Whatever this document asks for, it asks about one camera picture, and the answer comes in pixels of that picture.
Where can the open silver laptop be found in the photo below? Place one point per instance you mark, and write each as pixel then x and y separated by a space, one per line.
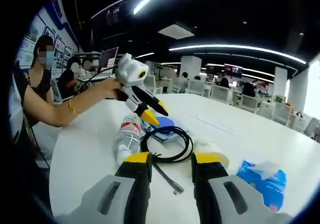
pixel 108 58

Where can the hanging dark display screen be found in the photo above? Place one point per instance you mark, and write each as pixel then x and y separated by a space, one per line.
pixel 113 12

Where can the white paper cup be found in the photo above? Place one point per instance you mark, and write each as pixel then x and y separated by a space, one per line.
pixel 212 148

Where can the blue tissue pack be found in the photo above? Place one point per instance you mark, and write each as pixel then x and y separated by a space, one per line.
pixel 270 186

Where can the person's head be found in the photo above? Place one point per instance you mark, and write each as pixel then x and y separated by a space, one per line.
pixel 41 40

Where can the blue oval pad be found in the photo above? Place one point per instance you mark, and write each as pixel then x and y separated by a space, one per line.
pixel 166 123

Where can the white table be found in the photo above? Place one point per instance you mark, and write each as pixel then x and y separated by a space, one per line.
pixel 250 144

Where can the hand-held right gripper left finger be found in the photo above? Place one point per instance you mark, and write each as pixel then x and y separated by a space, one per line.
pixel 135 191

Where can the clear printed plastic bag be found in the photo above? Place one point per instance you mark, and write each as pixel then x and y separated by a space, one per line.
pixel 162 136

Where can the ceiling air vent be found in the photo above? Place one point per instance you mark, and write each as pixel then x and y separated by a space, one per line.
pixel 176 30

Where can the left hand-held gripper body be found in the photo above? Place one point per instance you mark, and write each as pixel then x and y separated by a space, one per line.
pixel 130 70

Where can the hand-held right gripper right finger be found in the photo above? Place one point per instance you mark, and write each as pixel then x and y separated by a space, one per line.
pixel 215 191

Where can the person's left hand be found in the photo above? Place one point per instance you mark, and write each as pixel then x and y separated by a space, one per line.
pixel 111 86

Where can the red hanging screen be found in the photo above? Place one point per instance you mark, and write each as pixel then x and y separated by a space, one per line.
pixel 233 70

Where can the potted green plant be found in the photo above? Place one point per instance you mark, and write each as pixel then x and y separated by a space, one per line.
pixel 278 98

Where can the row of white office chairs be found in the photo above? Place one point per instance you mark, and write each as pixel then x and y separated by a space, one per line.
pixel 220 94

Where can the clear plastic water bottle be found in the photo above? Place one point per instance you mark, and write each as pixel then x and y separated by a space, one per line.
pixel 127 139

